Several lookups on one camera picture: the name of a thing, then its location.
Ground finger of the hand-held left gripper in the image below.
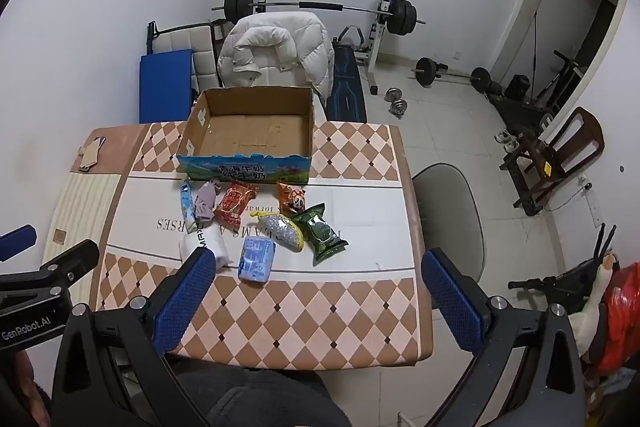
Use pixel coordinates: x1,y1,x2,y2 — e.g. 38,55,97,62
0,224,39,264
0,239,100,305

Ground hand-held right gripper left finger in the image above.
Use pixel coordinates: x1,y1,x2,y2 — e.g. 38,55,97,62
50,249,221,427

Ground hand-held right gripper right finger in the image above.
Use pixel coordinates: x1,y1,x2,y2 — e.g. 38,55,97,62
421,248,587,427

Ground white tissue packet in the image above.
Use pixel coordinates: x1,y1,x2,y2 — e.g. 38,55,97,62
178,223,235,269

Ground blue tissue pack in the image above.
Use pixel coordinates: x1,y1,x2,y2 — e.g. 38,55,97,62
237,238,277,283

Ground light blue snack packet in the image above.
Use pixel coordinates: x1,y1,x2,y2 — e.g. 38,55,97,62
179,182,196,224

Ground red snack packet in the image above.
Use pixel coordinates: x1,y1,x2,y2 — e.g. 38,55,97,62
212,181,260,226

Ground printed cardboard box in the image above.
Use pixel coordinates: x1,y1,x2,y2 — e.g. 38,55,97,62
176,87,315,182

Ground orange snack packet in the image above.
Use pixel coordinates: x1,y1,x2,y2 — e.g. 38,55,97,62
276,181,308,218

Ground green snack packet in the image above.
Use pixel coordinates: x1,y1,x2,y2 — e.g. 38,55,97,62
291,203,349,267

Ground person's left hand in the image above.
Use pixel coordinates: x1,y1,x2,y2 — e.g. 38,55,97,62
12,351,55,427

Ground cream ribbed mat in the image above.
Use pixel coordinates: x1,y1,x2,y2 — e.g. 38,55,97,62
42,172,123,289

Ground grey plastic chair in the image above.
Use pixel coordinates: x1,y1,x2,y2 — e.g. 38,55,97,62
412,163,486,284

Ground cardboard scrap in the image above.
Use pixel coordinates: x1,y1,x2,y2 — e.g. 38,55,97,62
75,136,107,172

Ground white goose plush toy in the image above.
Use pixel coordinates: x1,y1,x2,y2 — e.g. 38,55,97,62
570,252,621,354

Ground black router antennas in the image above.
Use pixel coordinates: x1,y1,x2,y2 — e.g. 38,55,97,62
592,223,619,259

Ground red plastic bag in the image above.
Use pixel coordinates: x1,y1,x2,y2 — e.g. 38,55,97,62
592,262,640,376

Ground blue exercise mat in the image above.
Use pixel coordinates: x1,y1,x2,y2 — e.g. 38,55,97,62
138,49,195,124

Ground black treadmill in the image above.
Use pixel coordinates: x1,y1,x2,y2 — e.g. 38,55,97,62
487,92,553,138

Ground brown wooden chair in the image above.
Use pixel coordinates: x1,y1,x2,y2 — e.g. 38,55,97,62
499,107,605,215

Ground black speaker box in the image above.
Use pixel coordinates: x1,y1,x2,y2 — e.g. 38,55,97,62
505,74,531,102

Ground small black barbell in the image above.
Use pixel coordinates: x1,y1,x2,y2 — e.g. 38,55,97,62
411,57,493,94

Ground black blue weight bench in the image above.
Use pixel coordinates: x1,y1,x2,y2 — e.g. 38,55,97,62
325,26,368,124

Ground beige padded cushion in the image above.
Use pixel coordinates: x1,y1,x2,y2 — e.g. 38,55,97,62
146,21,226,95

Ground black exercise machine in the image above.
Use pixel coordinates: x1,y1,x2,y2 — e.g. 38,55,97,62
530,49,592,112

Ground white puffer jacket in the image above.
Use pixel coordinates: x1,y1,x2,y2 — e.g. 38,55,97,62
217,11,336,100

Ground white barbell rack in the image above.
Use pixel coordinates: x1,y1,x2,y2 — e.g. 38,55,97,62
252,0,401,96

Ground black barbell with bar pad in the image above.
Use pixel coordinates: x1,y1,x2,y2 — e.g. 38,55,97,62
211,0,427,35

